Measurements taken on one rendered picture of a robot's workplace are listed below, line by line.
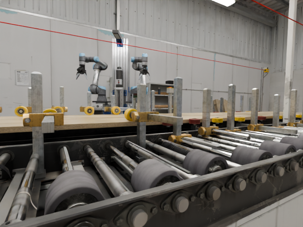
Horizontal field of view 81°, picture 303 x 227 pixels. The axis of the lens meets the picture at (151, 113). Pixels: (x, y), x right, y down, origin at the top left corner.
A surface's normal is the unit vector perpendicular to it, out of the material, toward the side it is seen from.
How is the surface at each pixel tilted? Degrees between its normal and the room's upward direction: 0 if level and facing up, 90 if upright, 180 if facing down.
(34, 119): 90
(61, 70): 90
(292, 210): 90
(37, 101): 90
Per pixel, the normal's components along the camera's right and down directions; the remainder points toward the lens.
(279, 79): -0.88, 0.01
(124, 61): -0.02, 0.06
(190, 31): 0.48, 0.06
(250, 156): -0.61, -0.69
